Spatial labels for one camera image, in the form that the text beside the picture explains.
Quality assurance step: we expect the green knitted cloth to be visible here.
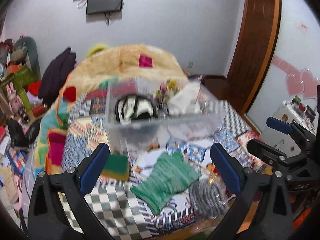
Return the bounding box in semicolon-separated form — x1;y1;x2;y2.
131;151;201;215

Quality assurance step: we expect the white drawstring pouch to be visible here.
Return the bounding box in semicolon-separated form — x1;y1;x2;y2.
167;82;201;116

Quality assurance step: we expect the floral patterned pouch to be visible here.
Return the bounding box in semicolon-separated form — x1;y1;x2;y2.
153;79;180;119

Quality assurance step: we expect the white bag with black straps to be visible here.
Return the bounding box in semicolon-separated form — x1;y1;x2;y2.
114;94;158;125

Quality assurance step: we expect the clear plastic storage box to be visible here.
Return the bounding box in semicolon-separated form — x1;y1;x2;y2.
105;77;226;154

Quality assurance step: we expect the white cabinet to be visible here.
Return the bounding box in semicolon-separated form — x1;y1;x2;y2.
259;101;316;157

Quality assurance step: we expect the green yellow sponge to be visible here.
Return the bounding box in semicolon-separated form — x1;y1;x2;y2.
101;154;130;181

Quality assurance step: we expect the patchwork patterned tablecloth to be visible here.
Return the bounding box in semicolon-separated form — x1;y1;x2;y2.
58;89;266;239

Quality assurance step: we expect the pink bunny plush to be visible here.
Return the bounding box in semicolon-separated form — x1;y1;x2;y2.
6;82;23;115

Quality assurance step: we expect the green cardboard box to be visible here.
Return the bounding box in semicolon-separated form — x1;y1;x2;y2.
1;66;39;93

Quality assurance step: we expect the dark purple jacket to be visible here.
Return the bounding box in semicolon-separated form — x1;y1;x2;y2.
38;47;76;107

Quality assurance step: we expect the beige fluffy blanket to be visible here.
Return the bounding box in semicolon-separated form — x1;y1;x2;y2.
33;44;187;175

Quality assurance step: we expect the grey green plush toy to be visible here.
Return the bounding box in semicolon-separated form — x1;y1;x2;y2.
10;36;41;78

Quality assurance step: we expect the pink heart wall decoration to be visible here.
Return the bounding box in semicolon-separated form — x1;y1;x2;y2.
272;56;319;99

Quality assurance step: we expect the small black wall monitor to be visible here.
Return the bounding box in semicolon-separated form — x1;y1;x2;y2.
86;0;123;15

